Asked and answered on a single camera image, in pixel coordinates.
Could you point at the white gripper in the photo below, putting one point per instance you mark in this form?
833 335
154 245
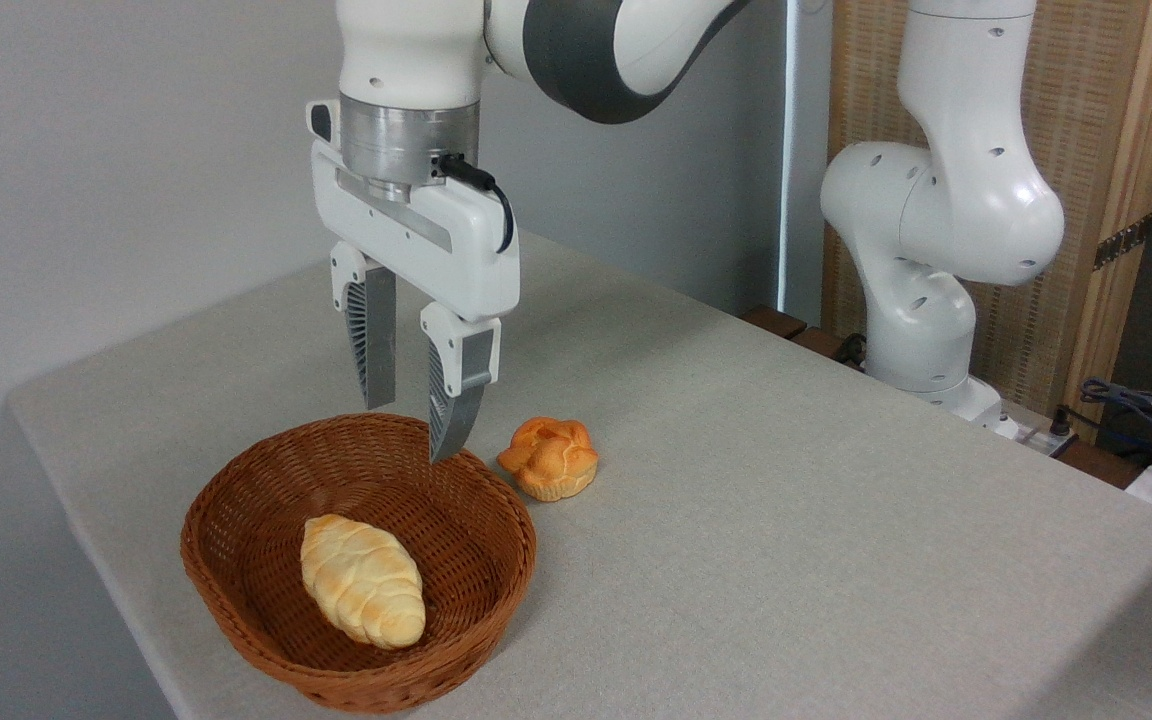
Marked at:
456 250

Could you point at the long braided bread loaf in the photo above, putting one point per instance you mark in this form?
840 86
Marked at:
361 580

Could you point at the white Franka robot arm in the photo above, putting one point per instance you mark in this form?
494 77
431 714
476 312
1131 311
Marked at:
976 200

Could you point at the round orange bread bun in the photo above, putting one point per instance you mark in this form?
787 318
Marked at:
551 458

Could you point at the brown wicker basket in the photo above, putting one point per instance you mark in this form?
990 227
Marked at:
256 610

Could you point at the black base plug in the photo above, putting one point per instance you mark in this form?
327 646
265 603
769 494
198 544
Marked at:
1062 422

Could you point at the wooden rattan screen panel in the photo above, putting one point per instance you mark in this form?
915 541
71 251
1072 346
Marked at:
1086 100

